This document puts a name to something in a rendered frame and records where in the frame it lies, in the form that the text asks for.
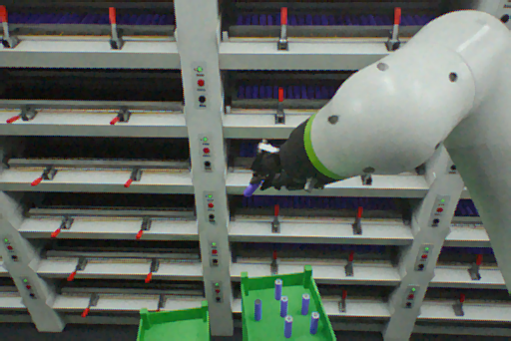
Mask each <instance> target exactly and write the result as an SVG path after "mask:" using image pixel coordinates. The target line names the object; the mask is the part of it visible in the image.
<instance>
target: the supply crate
mask: <svg viewBox="0 0 511 341"><path fill-rule="evenodd" d="M277 279H280V280H281V281H282V292H281V297H283V296H285V297H287V298H288V303H287V313H286V315H289V316H291V317H292V319H293V321H292V330H291V337H289V338H286V337H284V324H285V318H282V317H281V316H280V315H279V314H280V300H275V281H276V280H277ZM303 293H307V294H308V295H309V296H310V297H309V304H308V312H307V315H302V314H301V304H302V296H303ZM241 294H242V300H243V312H244V318H245V324H246V330H247V341H336V338H335V335H334V333H333V331H332V327H331V325H330V323H329V319H328V316H327V314H326V312H325V308H324V306H323V304H322V301H321V297H320V295H319V293H318V289H317V287H316V285H315V282H314V279H313V276H312V268H311V265H310V264H307V265H305V266H304V267H303V272H293V273H286V274H279V275H264V276H257V277H249V276H248V272H247V271H241ZM257 299H259V300H261V320H260V321H256V320H255V300H257ZM312 312H317V313H318V315H319V316H318V327H317V333H316V334H310V332H309V330H310V323H311V313H312Z"/></svg>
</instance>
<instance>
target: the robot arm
mask: <svg viewBox="0 0 511 341"><path fill-rule="evenodd" d="M441 144H444V147H445V149H446V150H447V152H448V154H449V156H450V157H451V159H452V162H453V164H454V165H455V166H456V169H457V171H458V172H459V174H460V177H461V179H462V180H463V182H464V185H465V186H466V188H467V190H468V193H469V194H470V196H471V197H472V201H473V202H474V204H475V207H476V209H477V211H478V212H479V214H480V218H481V220H482V222H483V224H484V228H485V230H486V232H487V234H488V238H489V241H490V243H491V245H492V249H493V252H494V254H495V257H496V259H497V264H498V266H499V268H500V271H501V275H502V277H503V279H504V281H505V283H506V287H507V290H508V291H509V294H510V298H511V32H510V31H509V30H508V29H507V27H506V26H505V25H504V24H503V23H502V22H501V21H500V20H498V19H497V18H495V16H491V15H490V14H487V13H483V12H480V11H475V10H460V11H456V12H452V13H449V14H446V15H442V16H440V17H439V18H437V19H434V20H432V22H430V23H428V24H427V25H425V26H424V27H423V28H422V29H421V31H418V32H417V34H416V35H414V36H413V38H412V39H409V41H408V42H407V43H405V44H404V45H403V46H401V47H400V48H399V49H398V50H396V51H394V52H393V53H392V54H389V55H388V56H386V57H385V58H383V59H381V60H379V61H377V62H375V63H374V64H372V65H369V66H368V67H366V68H364V69H361V70H360V71H358V72H357V73H354V74H353V76H350V78H349V79H348V80H346V81H345V82H344V83H343V84H342V86H341V87H339V90H338V91H337V92H336V93H335V96H334V97H333V98H332V100H331V101H330V102H328V104H327V105H325V106H324V107H323V108H322V109H320V110H319V111H317V112H316V113H314V115H313V116H310V117H309V118H308V119H307V120H305V121H303V123H300V124H299V125H298V126H297V127H296V128H295V129H294V130H292V132H291V134H290V135H289V138H288V141H285V143H284V144H283V145H276V146H274V148H273V147H272V146H271V145H268V144H267V140H265V139H260V142H259V144H258V145H257V148H256V150H255V158H254V161H253V163H252V165H251V171H253V176H252V178H251V182H250V185H254V184H256V183H258V182H261V181H263V180H264V182H263V183H262V184H261V186H260V190H265V189H268V188H270V187H272V186H274V189H278V190H280V189H281V187H282V186H285V189H287V190H297V189H304V190H305V191H306V192H309V193H311V191H312V189H313V188H315V189H324V186H325V185H328V184H330V183H333V182H339V181H341V180H344V179H350V178H352V177H355V176H357V175H365V174H376V175H394V174H398V173H402V172H408V171H410V170H412V169H415V168H417V167H418V166H421V165H422V163H424V162H426V161H427V160H428V159H429V158H430V157H431V156H432V155H433V154H434V153H435V151H436V150H437V148H439V147H440V145H441ZM269 155H271V157H272V159H269V160H267V161H266V160H265V158H266V156H269Z"/></svg>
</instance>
